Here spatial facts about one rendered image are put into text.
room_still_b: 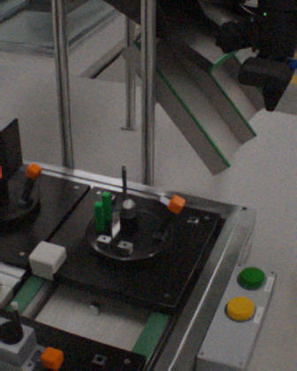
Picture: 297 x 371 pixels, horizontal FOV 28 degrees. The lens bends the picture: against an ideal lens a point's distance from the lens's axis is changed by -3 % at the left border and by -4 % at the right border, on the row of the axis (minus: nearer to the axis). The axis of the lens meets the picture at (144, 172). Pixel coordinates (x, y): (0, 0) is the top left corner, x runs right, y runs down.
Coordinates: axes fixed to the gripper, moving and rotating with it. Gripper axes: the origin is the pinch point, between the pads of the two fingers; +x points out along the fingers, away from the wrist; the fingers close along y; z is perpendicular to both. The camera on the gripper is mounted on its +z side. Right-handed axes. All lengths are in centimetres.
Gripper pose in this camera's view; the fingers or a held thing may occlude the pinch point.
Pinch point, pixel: (271, 88)
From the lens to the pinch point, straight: 83.6
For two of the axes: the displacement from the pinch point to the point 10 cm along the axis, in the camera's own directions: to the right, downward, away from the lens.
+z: -9.3, -2.0, 3.0
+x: 0.0, 8.3, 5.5
